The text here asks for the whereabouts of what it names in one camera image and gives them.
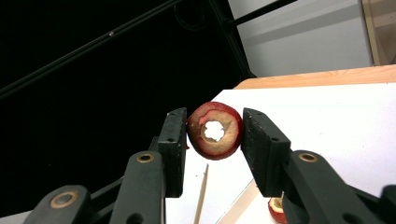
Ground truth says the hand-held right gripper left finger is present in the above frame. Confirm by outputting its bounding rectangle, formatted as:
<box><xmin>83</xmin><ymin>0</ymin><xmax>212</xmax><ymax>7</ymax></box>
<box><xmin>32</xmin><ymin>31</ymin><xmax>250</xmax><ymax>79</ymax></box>
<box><xmin>148</xmin><ymin>106</ymin><xmax>188</xmax><ymax>199</ymax></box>

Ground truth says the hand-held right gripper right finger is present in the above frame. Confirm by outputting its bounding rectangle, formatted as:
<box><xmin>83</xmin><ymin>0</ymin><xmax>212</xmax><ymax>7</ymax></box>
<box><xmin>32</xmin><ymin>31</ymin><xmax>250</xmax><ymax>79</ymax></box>
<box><xmin>241</xmin><ymin>107</ymin><xmax>292</xmax><ymax>198</ymax></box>

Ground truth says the cored red hawthorn fruit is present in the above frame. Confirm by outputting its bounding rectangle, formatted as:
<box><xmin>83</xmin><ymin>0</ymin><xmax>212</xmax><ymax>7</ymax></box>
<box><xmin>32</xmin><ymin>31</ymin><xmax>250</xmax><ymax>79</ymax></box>
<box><xmin>186</xmin><ymin>101</ymin><xmax>245</xmax><ymax>161</ymax></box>
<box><xmin>267</xmin><ymin>196</ymin><xmax>289</xmax><ymax>224</ymax></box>

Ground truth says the thin bamboo skewer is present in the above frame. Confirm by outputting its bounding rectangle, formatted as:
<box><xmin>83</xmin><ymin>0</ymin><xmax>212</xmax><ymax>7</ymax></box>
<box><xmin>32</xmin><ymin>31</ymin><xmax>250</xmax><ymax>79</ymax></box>
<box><xmin>192</xmin><ymin>163</ymin><xmax>210</xmax><ymax>224</ymax></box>

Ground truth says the wooden table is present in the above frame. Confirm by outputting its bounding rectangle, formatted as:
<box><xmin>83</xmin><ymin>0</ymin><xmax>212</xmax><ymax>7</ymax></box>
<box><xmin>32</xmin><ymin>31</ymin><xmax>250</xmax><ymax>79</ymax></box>
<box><xmin>233</xmin><ymin>63</ymin><xmax>396</xmax><ymax>91</ymax></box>

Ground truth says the white cabinet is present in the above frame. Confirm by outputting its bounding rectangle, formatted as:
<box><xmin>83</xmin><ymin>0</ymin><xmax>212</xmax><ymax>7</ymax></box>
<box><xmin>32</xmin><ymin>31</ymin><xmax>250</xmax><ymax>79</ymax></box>
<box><xmin>228</xmin><ymin>0</ymin><xmax>375</xmax><ymax>78</ymax></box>

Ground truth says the light wooden desk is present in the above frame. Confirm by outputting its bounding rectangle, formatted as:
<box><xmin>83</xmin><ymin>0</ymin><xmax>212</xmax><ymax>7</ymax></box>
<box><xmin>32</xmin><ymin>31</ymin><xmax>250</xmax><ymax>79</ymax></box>
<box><xmin>361</xmin><ymin>0</ymin><xmax>396</xmax><ymax>66</ymax></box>

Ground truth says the black metal frame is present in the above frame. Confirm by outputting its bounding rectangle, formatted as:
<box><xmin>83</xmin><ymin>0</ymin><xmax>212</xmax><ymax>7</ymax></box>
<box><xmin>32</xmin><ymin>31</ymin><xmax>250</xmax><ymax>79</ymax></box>
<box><xmin>0</xmin><ymin>0</ymin><xmax>298</xmax><ymax>101</ymax></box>

